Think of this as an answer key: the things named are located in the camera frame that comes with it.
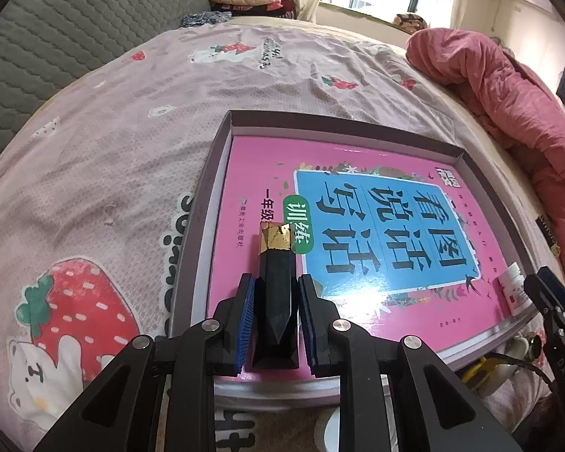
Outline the grey cardboard box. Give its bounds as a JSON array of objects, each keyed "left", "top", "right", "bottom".
[{"left": 167, "top": 110, "right": 542, "bottom": 406}]

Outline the black lipstick with gold band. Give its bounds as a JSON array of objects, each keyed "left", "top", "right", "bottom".
[{"left": 250, "top": 221, "right": 302, "bottom": 370}]

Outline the pink strawberry printed bedsheet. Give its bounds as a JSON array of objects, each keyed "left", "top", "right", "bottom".
[{"left": 0, "top": 21, "right": 565, "bottom": 452}]

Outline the white plastic bottle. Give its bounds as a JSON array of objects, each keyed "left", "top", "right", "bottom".
[{"left": 496, "top": 264, "right": 533, "bottom": 314}]

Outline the dark floral cloth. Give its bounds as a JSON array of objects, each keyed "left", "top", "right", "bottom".
[{"left": 181, "top": 11, "right": 229, "bottom": 29}]

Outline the brown patterned cloth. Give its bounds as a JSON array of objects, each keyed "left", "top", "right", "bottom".
[{"left": 393, "top": 13, "right": 429, "bottom": 34}]

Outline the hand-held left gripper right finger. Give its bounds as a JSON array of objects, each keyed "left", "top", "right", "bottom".
[{"left": 298, "top": 273, "right": 523, "bottom": 452}]

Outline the pink quilt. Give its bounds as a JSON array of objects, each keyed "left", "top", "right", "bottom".
[{"left": 405, "top": 28, "right": 565, "bottom": 288}]

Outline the grey quilted headboard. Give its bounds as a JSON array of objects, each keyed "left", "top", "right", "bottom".
[{"left": 0, "top": 0, "right": 217, "bottom": 184}]

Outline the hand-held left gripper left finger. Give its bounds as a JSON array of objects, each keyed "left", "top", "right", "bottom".
[{"left": 33, "top": 273, "right": 257, "bottom": 452}]

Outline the pink book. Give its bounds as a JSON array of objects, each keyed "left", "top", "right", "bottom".
[{"left": 214, "top": 136, "right": 523, "bottom": 387}]

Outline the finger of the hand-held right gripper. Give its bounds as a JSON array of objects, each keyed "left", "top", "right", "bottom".
[{"left": 524, "top": 267, "right": 565, "bottom": 335}]

